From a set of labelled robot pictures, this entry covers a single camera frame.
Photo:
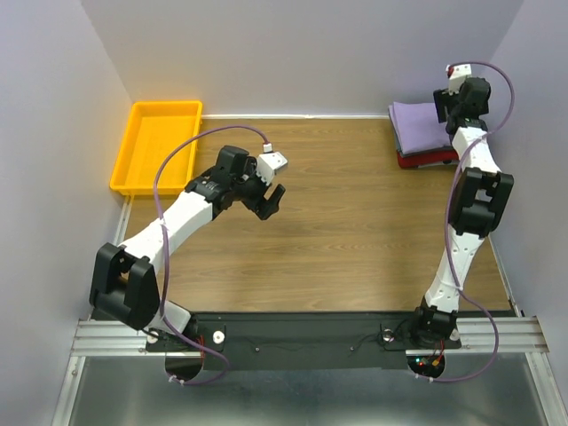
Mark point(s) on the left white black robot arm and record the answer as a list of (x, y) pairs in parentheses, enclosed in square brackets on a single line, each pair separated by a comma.
[(124, 282)]

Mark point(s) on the yellow plastic bin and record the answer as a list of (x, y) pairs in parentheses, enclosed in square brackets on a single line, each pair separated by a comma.
[(153, 131)]

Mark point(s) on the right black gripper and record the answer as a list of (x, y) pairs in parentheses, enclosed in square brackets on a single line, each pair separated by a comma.
[(442, 98)]

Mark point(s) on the folded teal t shirt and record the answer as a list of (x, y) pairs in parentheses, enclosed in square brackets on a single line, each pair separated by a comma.
[(402, 153)]

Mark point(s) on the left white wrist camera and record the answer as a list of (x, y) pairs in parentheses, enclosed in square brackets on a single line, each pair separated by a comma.
[(269, 165)]

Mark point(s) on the folded red t shirt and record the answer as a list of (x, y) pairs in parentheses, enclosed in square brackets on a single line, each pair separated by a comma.
[(428, 159)]

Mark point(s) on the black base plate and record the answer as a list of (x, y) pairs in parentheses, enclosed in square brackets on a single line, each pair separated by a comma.
[(231, 342)]

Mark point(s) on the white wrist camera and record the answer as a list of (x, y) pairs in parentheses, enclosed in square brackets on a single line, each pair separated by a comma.
[(269, 165), (457, 75)]

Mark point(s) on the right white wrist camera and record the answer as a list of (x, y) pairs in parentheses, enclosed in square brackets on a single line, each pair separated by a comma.
[(457, 75)]

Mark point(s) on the purple t shirt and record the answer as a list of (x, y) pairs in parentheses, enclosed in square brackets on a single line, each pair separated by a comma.
[(417, 126)]

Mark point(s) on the aluminium frame rail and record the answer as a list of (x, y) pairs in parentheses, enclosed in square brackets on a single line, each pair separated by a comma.
[(320, 256)]

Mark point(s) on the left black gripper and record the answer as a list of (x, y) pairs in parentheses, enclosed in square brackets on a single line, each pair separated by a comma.
[(272, 203)]

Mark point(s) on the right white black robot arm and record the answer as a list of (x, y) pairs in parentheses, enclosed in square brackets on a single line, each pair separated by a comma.
[(477, 201)]

